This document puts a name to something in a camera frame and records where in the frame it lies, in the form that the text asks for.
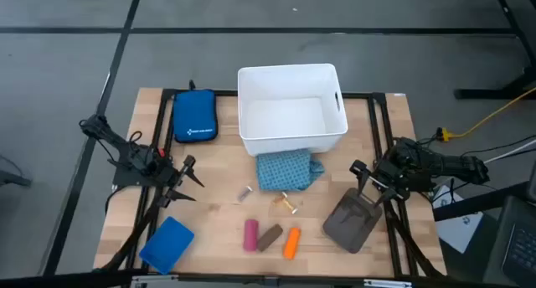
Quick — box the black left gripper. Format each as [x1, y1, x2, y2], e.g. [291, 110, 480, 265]
[144, 152, 206, 208]

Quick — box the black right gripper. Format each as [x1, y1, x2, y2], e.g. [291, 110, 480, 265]
[349, 156, 420, 208]

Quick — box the small silver metal piece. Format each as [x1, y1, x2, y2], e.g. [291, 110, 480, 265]
[236, 185, 255, 203]

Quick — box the pink bandage roll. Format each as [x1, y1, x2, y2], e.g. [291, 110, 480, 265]
[243, 219, 260, 253]

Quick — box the teal patterned cloth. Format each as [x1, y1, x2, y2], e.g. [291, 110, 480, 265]
[255, 148, 327, 193]

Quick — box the small wooden brass piece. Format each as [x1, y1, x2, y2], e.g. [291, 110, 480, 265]
[272, 191, 299, 216]

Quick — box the orange bandage roll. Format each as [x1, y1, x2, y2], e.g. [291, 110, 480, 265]
[282, 226, 302, 261]

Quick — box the brown bandage roll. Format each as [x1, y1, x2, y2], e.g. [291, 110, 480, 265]
[256, 224, 285, 253]

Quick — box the blue first aid pouch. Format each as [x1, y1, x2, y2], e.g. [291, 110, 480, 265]
[172, 88, 219, 145]

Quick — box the blue plastic case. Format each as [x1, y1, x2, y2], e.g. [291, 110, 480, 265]
[138, 215, 196, 275]

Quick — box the white cardboard box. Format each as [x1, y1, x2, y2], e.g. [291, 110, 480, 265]
[430, 184, 485, 255]

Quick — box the black bar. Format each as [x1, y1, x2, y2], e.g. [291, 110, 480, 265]
[432, 180, 529, 223]

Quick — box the white perforated plastic basket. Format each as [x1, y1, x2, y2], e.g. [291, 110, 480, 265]
[237, 63, 349, 157]

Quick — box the black laptop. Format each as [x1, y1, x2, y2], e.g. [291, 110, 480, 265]
[482, 194, 536, 288]

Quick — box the black chair base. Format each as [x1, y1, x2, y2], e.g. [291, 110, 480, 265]
[0, 153, 34, 188]

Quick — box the black desk leg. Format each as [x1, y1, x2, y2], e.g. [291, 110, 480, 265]
[453, 0, 536, 101]

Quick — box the black aluminium table frame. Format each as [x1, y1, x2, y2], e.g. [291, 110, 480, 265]
[94, 88, 447, 288]

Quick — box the yellow cable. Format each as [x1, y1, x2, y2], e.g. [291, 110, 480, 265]
[435, 85, 536, 143]

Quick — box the black cable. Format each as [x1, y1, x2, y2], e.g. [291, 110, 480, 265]
[459, 135, 536, 160]

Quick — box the white cable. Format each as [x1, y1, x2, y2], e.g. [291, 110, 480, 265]
[483, 139, 536, 165]

